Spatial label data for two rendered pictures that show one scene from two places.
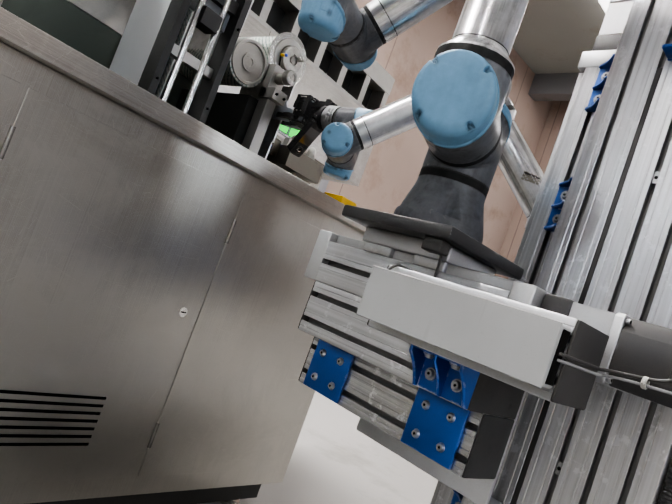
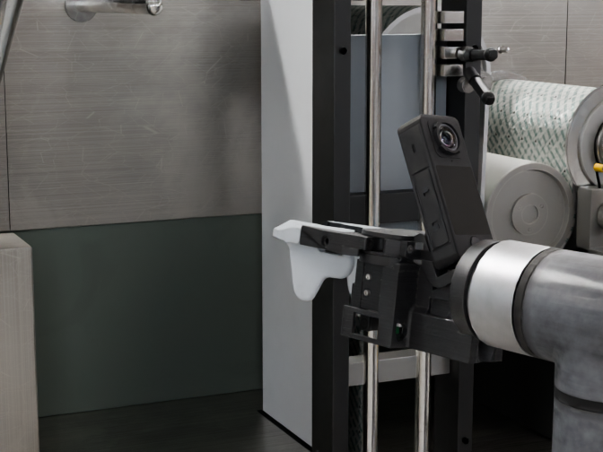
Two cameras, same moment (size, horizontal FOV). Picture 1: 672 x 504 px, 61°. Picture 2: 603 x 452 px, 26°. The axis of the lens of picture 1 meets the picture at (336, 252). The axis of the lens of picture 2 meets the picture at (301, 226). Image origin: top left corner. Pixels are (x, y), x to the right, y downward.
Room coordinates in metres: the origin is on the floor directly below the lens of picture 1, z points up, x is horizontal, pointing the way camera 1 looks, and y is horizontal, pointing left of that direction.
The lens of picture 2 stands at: (0.07, -0.04, 1.42)
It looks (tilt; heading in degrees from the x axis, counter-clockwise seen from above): 10 degrees down; 27
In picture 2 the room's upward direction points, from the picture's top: straight up
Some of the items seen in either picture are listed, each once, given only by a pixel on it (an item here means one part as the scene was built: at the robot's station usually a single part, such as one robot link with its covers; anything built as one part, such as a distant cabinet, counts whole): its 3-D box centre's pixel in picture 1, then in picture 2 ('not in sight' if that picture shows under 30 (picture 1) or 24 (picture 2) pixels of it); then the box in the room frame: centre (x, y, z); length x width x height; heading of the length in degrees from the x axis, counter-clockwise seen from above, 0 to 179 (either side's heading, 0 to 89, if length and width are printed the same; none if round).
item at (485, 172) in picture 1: (467, 140); not in sight; (0.92, -0.14, 0.98); 0.13 x 0.12 x 0.14; 159
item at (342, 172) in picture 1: (341, 156); not in sight; (1.45, 0.07, 1.01); 0.11 x 0.08 x 0.11; 173
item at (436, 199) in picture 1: (444, 208); not in sight; (0.92, -0.14, 0.87); 0.15 x 0.15 x 0.10
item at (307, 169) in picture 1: (262, 157); not in sight; (1.84, 0.33, 1.00); 0.40 x 0.16 x 0.06; 51
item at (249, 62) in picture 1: (221, 61); (472, 199); (1.58, 0.49, 1.18); 0.26 x 0.12 x 0.12; 51
